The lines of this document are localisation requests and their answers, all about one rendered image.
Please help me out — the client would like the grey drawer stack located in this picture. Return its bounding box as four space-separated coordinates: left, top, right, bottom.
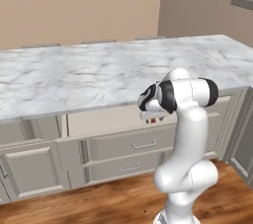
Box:
207 95 233 160

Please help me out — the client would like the plain pale drawer front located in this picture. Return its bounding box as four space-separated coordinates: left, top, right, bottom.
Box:
66 104 179 138

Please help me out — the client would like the grey drawer front with handle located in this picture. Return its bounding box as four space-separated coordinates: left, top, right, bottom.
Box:
88 151 166 183
86 124 178 163

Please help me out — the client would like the tall grey cupboard door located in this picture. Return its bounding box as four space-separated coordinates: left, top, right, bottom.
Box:
226 86 253 190

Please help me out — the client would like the grey stool seat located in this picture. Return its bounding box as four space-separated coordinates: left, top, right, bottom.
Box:
21 42 62 49
134 36 166 41
81 38 119 45

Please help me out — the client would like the silver drawer handle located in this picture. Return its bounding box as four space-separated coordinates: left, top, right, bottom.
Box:
131 139 158 150
118 164 142 174

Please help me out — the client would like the silver cupboard door handle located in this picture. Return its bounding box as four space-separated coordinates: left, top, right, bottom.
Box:
0 165 8 181

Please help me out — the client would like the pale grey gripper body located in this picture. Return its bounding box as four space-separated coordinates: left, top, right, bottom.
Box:
138 109 168 125

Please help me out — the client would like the grey panelled cupboard door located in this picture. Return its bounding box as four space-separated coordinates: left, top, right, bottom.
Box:
0 141 66 200
0 164 11 204

